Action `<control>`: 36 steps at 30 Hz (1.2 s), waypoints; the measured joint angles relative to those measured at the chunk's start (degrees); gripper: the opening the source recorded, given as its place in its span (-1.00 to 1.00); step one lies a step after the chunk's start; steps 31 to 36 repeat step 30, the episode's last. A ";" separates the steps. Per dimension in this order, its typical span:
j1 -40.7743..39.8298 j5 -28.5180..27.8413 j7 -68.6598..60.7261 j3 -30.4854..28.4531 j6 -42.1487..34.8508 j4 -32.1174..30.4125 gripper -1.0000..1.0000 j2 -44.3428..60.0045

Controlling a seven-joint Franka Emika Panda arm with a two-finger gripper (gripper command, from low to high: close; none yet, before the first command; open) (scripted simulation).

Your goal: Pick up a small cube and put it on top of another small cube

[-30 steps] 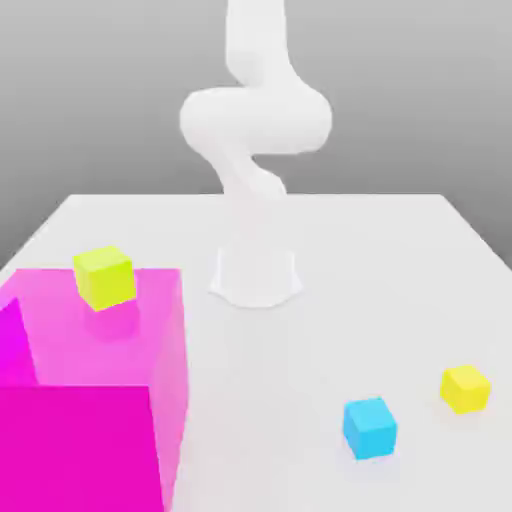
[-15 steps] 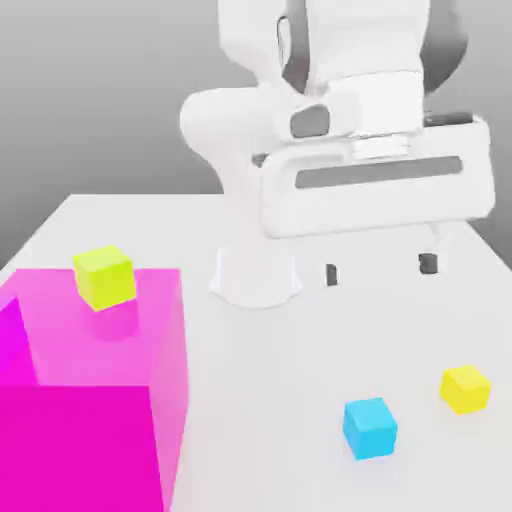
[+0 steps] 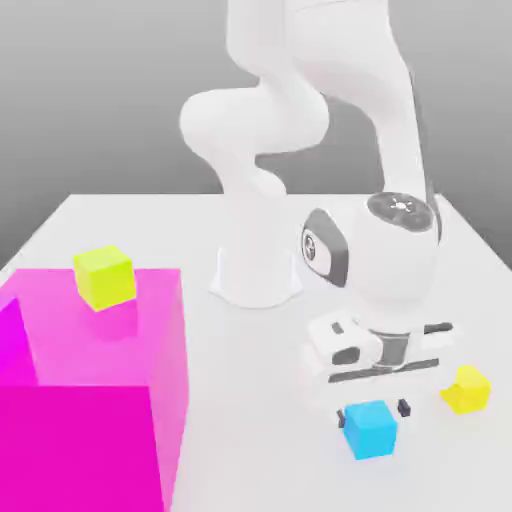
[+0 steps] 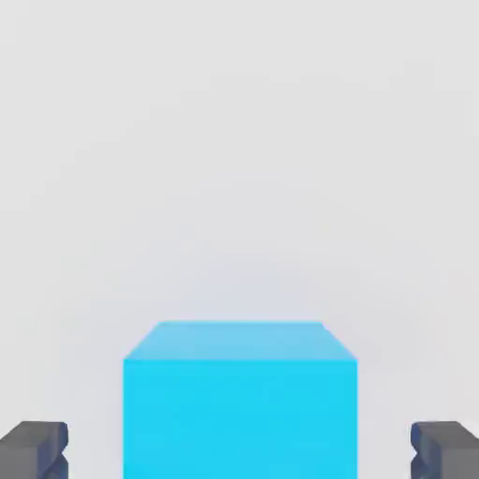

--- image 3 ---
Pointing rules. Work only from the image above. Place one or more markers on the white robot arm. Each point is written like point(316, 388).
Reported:
point(280, 120)

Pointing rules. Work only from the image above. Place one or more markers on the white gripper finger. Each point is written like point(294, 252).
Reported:
point(404, 408)
point(340, 418)

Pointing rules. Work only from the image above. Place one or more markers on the small lime cube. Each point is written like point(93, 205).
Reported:
point(104, 280)

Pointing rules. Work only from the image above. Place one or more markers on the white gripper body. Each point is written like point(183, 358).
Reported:
point(384, 372)

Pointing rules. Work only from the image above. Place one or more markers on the large pink box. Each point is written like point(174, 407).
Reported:
point(104, 352)

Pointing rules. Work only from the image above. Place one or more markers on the large magenta box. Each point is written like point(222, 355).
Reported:
point(76, 448)

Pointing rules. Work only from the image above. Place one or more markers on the small yellow cube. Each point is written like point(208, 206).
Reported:
point(468, 394)

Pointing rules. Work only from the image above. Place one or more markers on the small blue cube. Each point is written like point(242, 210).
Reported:
point(370, 430)

